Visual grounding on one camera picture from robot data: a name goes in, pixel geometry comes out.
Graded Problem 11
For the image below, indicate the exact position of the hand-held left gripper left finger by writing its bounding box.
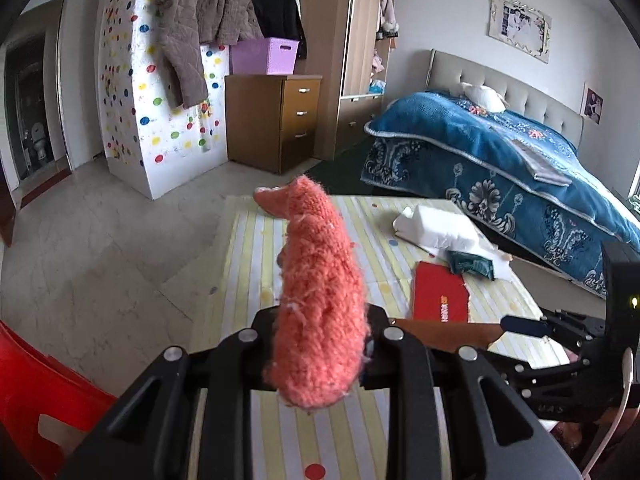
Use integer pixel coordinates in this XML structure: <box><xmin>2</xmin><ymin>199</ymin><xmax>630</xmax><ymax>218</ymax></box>
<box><xmin>57</xmin><ymin>306</ymin><xmax>281</xmax><ymax>480</ymax></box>

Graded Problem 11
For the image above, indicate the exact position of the green packet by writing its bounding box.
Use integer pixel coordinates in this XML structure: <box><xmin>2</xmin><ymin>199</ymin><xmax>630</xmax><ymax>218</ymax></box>
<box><xmin>446</xmin><ymin>249</ymin><xmax>496</xmax><ymax>281</ymax></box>

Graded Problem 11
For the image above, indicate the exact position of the small purple wall picture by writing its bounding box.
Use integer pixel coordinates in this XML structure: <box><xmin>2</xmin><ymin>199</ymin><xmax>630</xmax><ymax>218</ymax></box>
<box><xmin>581</xmin><ymin>82</ymin><xmax>605</xmax><ymax>125</ymax></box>

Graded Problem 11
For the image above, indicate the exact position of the folded striped cloth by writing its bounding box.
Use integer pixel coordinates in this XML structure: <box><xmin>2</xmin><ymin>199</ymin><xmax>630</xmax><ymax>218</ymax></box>
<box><xmin>509</xmin><ymin>137</ymin><xmax>574</xmax><ymax>187</ymax></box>

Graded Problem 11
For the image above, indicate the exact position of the brown quilted coat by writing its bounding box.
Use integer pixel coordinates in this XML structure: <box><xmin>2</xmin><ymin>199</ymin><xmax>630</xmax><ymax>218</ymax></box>
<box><xmin>152</xmin><ymin>0</ymin><xmax>266</xmax><ymax>111</ymax></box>

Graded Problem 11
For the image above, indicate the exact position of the wooden nightstand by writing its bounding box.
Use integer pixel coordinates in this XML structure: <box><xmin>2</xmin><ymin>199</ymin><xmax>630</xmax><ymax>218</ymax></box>
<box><xmin>225</xmin><ymin>74</ymin><xmax>323</xmax><ymax>176</ymax></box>

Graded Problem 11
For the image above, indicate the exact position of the yellow striped tablecloth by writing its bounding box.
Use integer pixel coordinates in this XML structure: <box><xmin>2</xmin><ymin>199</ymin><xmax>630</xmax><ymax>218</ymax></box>
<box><xmin>190</xmin><ymin>195</ymin><xmax>576</xmax><ymax>480</ymax></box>

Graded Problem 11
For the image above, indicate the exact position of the pink hanging coat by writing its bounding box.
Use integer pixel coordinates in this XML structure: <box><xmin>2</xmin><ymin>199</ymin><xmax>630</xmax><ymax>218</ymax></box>
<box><xmin>377</xmin><ymin>0</ymin><xmax>400</xmax><ymax>41</ymax></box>

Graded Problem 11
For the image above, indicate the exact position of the polka dot cabinet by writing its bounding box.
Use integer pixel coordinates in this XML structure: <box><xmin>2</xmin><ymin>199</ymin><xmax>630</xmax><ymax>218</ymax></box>
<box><xmin>97</xmin><ymin>0</ymin><xmax>234</xmax><ymax>201</ymax></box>

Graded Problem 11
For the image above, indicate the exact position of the orange knitted sock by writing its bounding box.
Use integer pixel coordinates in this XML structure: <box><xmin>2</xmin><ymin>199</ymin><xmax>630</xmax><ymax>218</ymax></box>
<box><xmin>253</xmin><ymin>176</ymin><xmax>372</xmax><ymax>417</ymax></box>

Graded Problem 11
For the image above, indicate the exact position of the white cable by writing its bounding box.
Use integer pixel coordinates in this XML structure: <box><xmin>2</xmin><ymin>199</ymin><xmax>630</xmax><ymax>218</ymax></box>
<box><xmin>582</xmin><ymin>349</ymin><xmax>635</xmax><ymax>480</ymax></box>

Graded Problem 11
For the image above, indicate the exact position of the red plastic stool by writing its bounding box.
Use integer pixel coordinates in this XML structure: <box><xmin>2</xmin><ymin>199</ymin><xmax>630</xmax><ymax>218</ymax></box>
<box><xmin>0</xmin><ymin>319</ymin><xmax>118</xmax><ymax>480</ymax></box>

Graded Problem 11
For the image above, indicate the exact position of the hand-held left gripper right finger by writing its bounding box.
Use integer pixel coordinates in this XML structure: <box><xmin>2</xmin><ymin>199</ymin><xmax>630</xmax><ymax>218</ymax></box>
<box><xmin>362</xmin><ymin>304</ymin><xmax>583</xmax><ymax>480</ymax></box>

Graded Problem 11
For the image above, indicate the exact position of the purple basket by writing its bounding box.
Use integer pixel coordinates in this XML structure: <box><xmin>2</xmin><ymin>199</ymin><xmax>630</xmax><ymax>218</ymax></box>
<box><xmin>230</xmin><ymin>36</ymin><xmax>300</xmax><ymax>76</ymax></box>

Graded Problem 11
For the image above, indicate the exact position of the white tissue packet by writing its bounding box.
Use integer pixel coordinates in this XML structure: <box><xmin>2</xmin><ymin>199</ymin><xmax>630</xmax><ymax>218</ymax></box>
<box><xmin>392</xmin><ymin>204</ymin><xmax>483</xmax><ymax>251</ymax></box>

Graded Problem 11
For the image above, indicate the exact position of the black coat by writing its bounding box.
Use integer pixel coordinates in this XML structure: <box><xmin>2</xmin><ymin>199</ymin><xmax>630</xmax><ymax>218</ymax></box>
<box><xmin>250</xmin><ymin>0</ymin><xmax>316</xmax><ymax>57</ymax></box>

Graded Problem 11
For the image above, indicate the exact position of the pile of clothes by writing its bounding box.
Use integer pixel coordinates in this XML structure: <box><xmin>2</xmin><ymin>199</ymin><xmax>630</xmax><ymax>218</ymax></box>
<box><xmin>369</xmin><ymin>47</ymin><xmax>392</xmax><ymax>95</ymax></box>

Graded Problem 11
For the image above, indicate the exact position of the beige upholstered bed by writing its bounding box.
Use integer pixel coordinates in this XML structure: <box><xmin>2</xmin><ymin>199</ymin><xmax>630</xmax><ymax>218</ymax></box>
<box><xmin>361</xmin><ymin>49</ymin><xmax>640</xmax><ymax>301</ymax></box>

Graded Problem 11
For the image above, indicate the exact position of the white pillow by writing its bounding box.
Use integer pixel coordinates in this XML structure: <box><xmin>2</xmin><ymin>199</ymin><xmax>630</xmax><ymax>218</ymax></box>
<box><xmin>460</xmin><ymin>81</ymin><xmax>507</xmax><ymax>113</ymax></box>

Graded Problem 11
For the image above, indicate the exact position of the brown cardboard piece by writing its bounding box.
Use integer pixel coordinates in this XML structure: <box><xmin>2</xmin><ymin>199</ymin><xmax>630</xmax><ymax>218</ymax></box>
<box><xmin>390</xmin><ymin>317</ymin><xmax>506</xmax><ymax>352</ymax></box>

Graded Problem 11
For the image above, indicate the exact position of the red envelope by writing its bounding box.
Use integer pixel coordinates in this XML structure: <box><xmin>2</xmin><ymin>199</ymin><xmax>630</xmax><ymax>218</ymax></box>
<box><xmin>412</xmin><ymin>261</ymin><xmax>474</xmax><ymax>324</ymax></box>

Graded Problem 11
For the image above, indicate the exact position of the wooden wardrobe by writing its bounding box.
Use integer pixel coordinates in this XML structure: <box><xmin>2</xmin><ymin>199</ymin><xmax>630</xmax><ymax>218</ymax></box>
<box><xmin>295</xmin><ymin>0</ymin><xmax>401</xmax><ymax>162</ymax></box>

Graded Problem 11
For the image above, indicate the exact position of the white toilet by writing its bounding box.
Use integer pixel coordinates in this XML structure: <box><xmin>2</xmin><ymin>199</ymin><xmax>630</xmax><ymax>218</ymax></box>
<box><xmin>27</xmin><ymin>122</ymin><xmax>49</xmax><ymax>159</ymax></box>

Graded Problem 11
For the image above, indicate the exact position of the brown wooden door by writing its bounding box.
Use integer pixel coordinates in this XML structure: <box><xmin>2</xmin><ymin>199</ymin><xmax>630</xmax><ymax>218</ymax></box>
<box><xmin>0</xmin><ymin>160</ymin><xmax>17</xmax><ymax>248</ymax></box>

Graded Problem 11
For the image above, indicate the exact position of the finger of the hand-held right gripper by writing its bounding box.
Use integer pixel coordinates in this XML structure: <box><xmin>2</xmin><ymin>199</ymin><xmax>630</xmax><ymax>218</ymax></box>
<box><xmin>482</xmin><ymin>352</ymin><xmax>596</xmax><ymax>403</ymax></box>
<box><xmin>500</xmin><ymin>309</ymin><xmax>608</xmax><ymax>348</ymax></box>

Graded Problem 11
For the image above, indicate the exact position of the large framed wall picture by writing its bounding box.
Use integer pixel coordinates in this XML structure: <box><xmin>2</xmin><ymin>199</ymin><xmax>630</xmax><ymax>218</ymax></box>
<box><xmin>487</xmin><ymin>0</ymin><xmax>553</xmax><ymax>64</ymax></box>

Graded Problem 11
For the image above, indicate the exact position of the bed with blue blanket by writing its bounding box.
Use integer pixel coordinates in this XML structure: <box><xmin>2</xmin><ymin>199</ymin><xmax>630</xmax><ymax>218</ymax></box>
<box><xmin>361</xmin><ymin>91</ymin><xmax>640</xmax><ymax>301</ymax></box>

